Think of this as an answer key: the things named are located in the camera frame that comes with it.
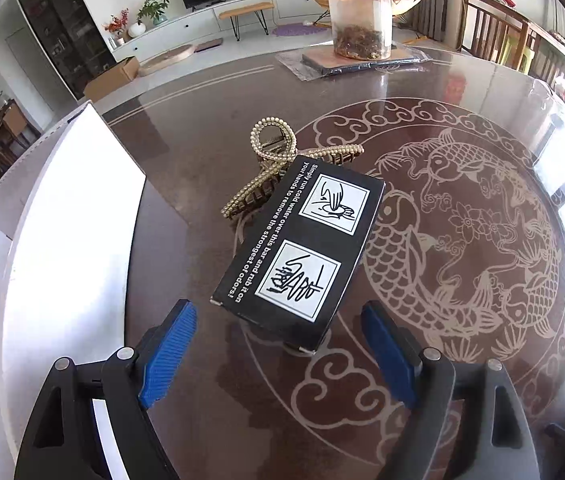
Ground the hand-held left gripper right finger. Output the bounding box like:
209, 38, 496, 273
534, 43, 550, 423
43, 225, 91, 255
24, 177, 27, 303
361, 301, 541, 480

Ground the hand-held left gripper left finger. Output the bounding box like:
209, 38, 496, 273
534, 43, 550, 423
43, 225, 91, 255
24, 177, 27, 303
14, 299, 198, 480

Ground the black printed box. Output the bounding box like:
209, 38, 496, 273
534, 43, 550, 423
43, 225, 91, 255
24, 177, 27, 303
210, 156, 386, 356

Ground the long white cardboard box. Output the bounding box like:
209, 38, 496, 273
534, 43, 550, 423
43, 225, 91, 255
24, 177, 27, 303
0, 101, 147, 480

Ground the pearl hair claw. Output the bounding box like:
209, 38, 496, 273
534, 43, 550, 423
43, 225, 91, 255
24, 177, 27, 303
221, 116, 365, 221

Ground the brown patterned glass desktop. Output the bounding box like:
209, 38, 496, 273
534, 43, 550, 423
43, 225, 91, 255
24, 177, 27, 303
95, 42, 565, 480

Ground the brown wooden chair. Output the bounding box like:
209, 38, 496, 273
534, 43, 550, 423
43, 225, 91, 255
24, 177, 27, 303
0, 100, 40, 151

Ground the brown cardboard box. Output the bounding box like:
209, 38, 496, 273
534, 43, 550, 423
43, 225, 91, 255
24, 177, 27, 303
83, 56, 140, 103

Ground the round beige pet bed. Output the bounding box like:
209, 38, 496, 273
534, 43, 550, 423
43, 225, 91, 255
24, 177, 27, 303
138, 44, 196, 77

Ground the dark flat tray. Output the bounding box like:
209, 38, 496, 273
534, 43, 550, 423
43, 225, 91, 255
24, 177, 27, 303
275, 42, 433, 81

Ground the white television cabinet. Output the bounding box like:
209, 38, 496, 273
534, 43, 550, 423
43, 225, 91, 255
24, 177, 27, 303
110, 0, 331, 63

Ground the red flower arrangement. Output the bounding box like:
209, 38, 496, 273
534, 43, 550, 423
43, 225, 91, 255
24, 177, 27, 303
103, 8, 129, 43

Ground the purple floor mat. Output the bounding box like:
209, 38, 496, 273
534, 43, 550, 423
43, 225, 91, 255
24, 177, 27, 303
271, 22, 326, 37

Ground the clear jar with black lid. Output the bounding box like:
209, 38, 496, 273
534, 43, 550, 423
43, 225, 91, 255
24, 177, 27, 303
325, 0, 393, 60

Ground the wooden slatted dining chair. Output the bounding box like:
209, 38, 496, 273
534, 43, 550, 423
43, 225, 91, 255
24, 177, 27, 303
460, 0, 536, 68
527, 25, 565, 78

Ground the green potted plant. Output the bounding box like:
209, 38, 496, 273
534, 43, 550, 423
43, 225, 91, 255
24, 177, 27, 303
137, 0, 170, 26

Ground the dark glass display cabinet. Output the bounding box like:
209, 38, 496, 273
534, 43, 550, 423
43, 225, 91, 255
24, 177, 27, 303
15, 0, 118, 101

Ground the wooden bench with metal legs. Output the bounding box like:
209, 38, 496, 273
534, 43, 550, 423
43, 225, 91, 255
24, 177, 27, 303
218, 1, 276, 41

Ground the grey curtain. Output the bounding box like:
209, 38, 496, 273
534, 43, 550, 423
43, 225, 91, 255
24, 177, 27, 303
410, 0, 463, 43

